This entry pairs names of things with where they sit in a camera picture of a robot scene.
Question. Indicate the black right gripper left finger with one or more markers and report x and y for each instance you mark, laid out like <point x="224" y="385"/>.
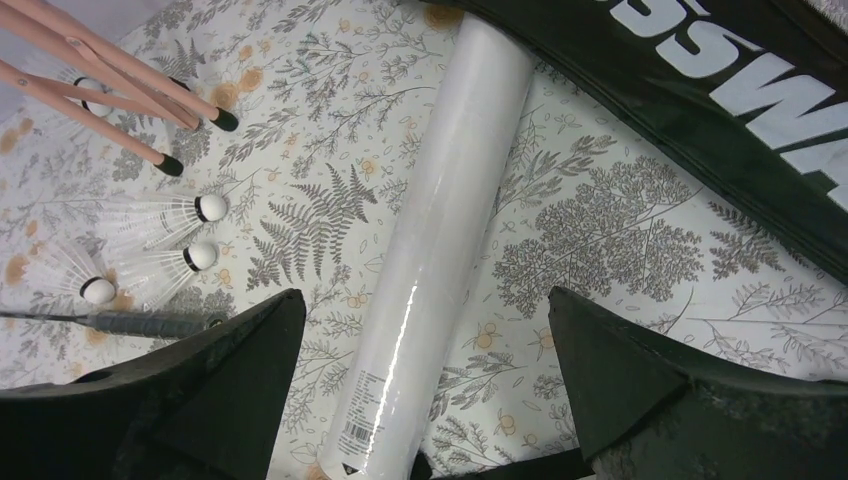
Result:
<point x="205" y="407"/>

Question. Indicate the floral tablecloth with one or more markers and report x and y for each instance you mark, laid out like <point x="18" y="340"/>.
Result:
<point x="333" y="99"/>

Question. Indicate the white shuttlecock tube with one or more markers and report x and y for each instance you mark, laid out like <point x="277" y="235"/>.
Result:
<point x="407" y="330"/>

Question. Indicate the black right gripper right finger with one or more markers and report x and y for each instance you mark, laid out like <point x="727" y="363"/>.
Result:
<point x="645" y="406"/>

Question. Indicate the black badminton racket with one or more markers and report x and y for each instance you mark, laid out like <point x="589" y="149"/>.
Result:
<point x="137" y="324"/>

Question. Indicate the black racket bag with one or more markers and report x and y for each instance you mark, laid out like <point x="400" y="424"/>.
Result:
<point x="749" y="97"/>

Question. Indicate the pink music stand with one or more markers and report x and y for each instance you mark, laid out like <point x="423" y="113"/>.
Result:
<point x="142" y="89"/>

